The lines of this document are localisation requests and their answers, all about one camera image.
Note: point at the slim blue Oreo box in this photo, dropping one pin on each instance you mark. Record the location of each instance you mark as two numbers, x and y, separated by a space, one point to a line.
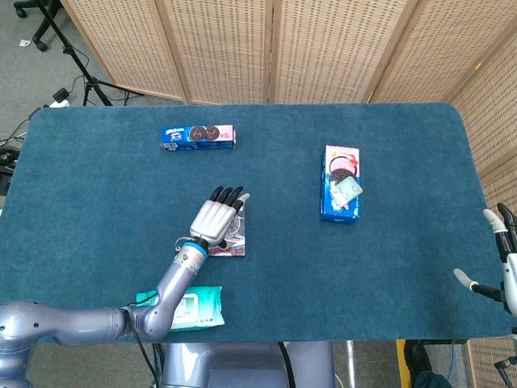
198 137

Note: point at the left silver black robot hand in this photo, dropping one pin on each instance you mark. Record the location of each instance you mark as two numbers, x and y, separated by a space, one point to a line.
212 222

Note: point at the black shoe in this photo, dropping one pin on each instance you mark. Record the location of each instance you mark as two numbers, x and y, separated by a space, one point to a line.
418 357

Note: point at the black power adapter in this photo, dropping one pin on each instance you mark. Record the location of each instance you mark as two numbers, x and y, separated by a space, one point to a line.
61 94

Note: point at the black office chair base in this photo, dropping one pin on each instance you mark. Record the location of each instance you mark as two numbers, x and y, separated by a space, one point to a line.
40 28

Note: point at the wide blue pink Oreo box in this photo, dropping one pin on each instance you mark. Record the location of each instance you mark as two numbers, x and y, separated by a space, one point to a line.
337 212

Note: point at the small pale green packet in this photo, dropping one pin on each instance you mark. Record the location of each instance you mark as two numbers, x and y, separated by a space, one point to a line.
347 192

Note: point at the woven wooden folding screen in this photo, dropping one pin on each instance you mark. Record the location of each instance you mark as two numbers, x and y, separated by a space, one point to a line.
323 48

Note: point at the white table leg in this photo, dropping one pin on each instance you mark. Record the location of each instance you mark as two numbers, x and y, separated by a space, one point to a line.
350 363

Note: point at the dark palace print box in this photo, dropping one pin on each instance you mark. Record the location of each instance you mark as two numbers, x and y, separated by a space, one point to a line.
232 252

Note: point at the black tripod stand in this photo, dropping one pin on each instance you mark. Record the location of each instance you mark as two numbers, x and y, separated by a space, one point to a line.
91 83

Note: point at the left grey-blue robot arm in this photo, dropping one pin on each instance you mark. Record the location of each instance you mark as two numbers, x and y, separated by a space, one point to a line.
81 323

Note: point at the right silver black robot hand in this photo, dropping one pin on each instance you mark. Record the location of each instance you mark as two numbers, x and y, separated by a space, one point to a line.
509 279

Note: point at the white power strip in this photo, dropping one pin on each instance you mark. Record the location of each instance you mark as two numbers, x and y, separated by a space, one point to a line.
56 104

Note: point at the green wet wipes pack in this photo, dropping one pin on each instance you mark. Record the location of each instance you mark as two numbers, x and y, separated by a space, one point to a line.
206 307

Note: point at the grey-blue robot torso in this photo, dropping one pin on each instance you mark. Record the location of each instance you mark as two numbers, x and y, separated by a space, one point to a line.
242 365

